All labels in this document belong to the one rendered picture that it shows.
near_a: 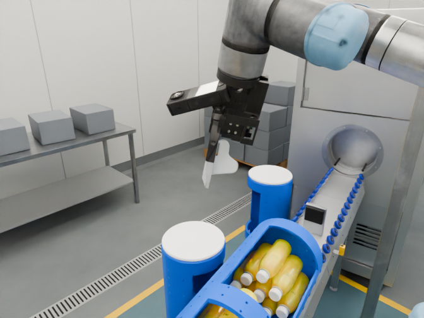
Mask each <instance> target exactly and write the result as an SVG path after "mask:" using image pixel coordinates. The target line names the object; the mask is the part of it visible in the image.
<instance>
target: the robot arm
mask: <svg viewBox="0 0 424 318"><path fill-rule="evenodd" d="M270 45H272V46H273V47H276V48H278V49H281V50H283V51H285V52H288V53H291V54H293V55H295V56H298V57H300V58H302V59H305V60H307V61H309V62H310V63H311V64H313V65H315V66H319V67H325V68H328V69H331V70H334V71H339V70H342V69H344V68H345V67H346V66H347V65H348V64H349V63H350V62H351V61H356V62H359V63H360V64H364V65H366V66H369V67H371V68H374V69H376V70H379V71H382V72H384V73H387V74H390V75H391V76H394V77H397V78H399V79H402V80H405V81H407V82H409V83H412V84H414V85H417V86H420V87H422V88H424V25H423V24H420V23H417V22H413V21H410V20H406V19H404V18H400V17H397V16H392V15H389V14H386V13H383V12H380V11H376V10H374V9H372V8H370V7H368V6H366V5H364V4H350V3H345V2H341V1H335V0H229V2H228V8H227V15H226V18H225V25H224V29H223V36H222V40H221V45H220V51H219V56H218V62H217V66H218V69H217V74H216V77H217V78H218V79H219V81H215V82H212V83H208V84H205V85H201V86H197V87H194V88H190V89H187V90H182V91H177V92H175V93H173V94H171V96H170V98H169V100H168V102H167V104H166V105H167V108H168V110H169V112H170V114H171V116H175V115H179V114H184V113H186V112H191V111H194V110H199V109H203V108H206V107H211V106H212V108H213V113H212V116H211V123H210V127H209V133H210V139H209V145H208V150H207V154H206V161H205V164H204V170H203V176H202V179H203V182H204V186H205V188H207V189H209V183H210V180H211V175H214V174H232V173H234V172H236V171H237V169H238V167H239V165H238V163H237V161H235V160H234V159H233V158H232V157H230V155H229V154H228V152H229V147H230V146H229V143H228V141H227V140H225V139H220V140H219V137H220V135H221V136H222V137H224V138H230V139H231V140H234V141H240V143H242V144H247V145H253V142H254V139H255V136H256V132H257V128H258V126H259V122H260V114H261V110H262V106H263V103H264V99H265V97H266V93H267V90H268V86H269V81H268V79H269V76H268V75H265V74H262V73H263V70H264V66H265V63H266V59H267V56H268V52H269V48H270ZM253 127H255V131H254V135H253V137H252V139H249V138H250V137H251V135H252V128H253ZM244 136H245V137H249V138H245V137H244ZM218 143H219V144H220V145H219V149H218V155H217V156H216V151H217V147H218Z"/></svg>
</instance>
